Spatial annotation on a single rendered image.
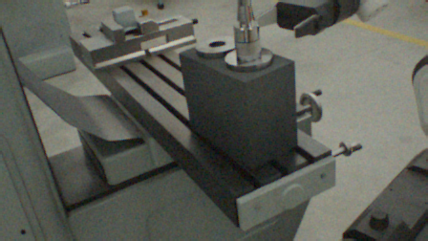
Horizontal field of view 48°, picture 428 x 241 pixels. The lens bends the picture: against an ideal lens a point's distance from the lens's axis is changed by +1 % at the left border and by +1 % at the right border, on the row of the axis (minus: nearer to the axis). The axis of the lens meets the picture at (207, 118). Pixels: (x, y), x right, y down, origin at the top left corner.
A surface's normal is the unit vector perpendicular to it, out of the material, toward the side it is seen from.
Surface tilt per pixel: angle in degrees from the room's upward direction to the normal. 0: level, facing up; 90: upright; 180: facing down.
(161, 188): 90
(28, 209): 89
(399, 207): 0
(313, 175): 90
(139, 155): 90
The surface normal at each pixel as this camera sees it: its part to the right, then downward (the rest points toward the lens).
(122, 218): 0.48, 0.38
